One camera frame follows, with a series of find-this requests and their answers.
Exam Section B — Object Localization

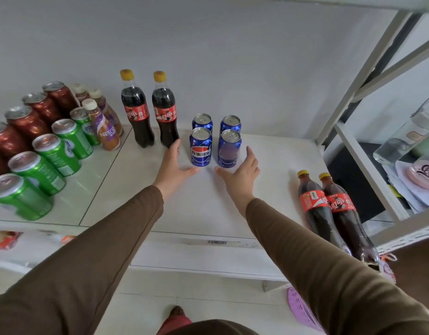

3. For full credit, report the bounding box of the person's left hand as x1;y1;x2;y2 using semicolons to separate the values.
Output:
152;138;200;202

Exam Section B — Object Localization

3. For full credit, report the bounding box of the person's brown sweater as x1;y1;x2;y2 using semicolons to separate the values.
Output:
165;319;261;335

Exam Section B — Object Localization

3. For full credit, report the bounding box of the white metal shelf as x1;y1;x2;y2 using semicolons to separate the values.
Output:
0;0;429;294

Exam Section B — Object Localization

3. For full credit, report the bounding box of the person's right forearm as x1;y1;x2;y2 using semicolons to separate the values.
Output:
245;198;429;335

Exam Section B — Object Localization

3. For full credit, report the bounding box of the person's left forearm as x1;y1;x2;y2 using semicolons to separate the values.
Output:
0;186;165;335

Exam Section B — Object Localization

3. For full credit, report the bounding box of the pink round tin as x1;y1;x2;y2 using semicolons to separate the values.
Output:
405;159;429;192

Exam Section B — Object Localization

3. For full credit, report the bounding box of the person's left leg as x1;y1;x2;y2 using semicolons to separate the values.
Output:
156;315;194;335

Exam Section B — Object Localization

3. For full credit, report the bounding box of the purple label coffee bottle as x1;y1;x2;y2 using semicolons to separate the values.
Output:
81;98;122;152
89;88;124;137
72;83;91;106

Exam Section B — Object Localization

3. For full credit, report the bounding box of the black box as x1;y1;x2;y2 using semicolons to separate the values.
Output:
327;142;391;224

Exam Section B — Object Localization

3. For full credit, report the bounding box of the white perforated metal rack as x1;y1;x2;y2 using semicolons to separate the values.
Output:
322;33;429;257

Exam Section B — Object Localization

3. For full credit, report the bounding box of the clear bottle white cap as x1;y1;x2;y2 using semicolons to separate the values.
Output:
372;109;429;167

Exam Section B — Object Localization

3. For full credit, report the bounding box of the stack of white papers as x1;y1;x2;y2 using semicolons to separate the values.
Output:
381;160;429;214

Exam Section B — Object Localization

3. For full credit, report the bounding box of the person's right hand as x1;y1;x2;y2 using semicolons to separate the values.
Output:
214;146;261;219

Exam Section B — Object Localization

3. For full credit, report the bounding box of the purple plastic basket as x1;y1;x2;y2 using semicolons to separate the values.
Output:
287;287;325;333

